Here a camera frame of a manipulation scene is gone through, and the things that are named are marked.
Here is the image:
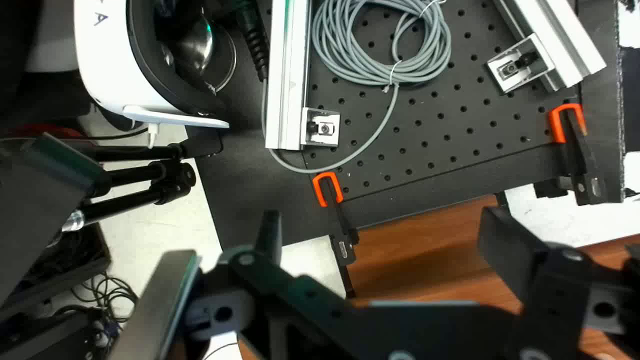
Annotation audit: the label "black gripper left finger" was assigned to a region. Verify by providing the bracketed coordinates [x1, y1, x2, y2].
[220, 207, 356, 336]

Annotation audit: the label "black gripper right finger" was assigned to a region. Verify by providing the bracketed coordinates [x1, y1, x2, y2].
[479, 203, 640, 355]

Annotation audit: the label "grey flat plate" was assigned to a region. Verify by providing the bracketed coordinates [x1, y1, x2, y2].
[109, 247, 203, 360]

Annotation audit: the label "black perforated breadboard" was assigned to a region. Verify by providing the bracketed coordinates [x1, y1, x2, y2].
[196, 0, 628, 231]

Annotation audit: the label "black clamp tool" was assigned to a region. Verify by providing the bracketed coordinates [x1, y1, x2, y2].
[63, 141, 200, 231]

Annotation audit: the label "aluminium extrusion bar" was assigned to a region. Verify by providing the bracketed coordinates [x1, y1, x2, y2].
[264, 0, 314, 152]
[496, 0, 611, 93]

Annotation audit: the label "dark grey panel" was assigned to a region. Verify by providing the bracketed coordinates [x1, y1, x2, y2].
[0, 132, 112, 308]

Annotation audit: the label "black clamp orange handle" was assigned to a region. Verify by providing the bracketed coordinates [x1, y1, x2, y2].
[533, 99, 627, 207]
[310, 169, 362, 298]

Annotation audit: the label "silver angle bracket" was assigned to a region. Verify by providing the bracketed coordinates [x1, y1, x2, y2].
[486, 35, 559, 93]
[300, 106, 344, 147]

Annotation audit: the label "black floor cables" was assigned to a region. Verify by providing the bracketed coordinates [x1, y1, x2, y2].
[69, 269, 140, 324]

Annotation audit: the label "coiled grey cable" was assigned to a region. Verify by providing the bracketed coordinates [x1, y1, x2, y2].
[269, 0, 455, 175]

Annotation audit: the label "black corrugated cable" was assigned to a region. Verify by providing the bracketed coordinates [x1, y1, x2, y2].
[226, 0, 273, 84]

